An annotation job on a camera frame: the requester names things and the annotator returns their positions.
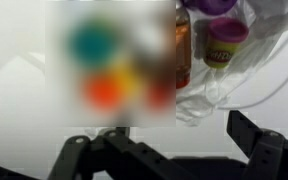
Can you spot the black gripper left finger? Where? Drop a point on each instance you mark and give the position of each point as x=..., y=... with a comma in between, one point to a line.
x=124, y=156

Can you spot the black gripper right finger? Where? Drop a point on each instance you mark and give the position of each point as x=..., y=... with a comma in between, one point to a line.
x=260, y=143

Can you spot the white plastic bag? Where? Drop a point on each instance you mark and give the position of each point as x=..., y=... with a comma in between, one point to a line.
x=250, y=50

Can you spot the pink-lidded yellow Play-Doh tub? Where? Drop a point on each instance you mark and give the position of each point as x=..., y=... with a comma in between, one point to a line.
x=224, y=43

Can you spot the red-capped spice bottle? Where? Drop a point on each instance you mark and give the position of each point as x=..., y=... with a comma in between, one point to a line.
x=183, y=50

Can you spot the purple-lidded container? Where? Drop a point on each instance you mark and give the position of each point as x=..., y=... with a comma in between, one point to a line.
x=214, y=6

